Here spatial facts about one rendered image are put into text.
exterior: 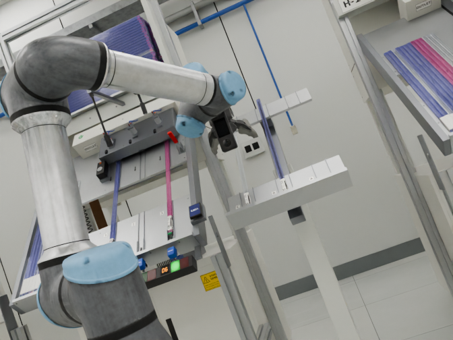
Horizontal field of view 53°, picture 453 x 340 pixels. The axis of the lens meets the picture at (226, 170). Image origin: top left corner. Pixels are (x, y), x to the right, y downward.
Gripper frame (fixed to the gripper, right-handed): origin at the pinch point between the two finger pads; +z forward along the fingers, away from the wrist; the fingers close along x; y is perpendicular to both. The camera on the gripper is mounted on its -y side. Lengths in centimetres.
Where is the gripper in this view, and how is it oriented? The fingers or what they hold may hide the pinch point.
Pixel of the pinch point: (236, 147)
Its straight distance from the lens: 144.8
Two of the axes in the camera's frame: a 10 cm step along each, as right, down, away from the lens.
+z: 3.5, 4.8, 8.0
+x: -9.1, 3.7, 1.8
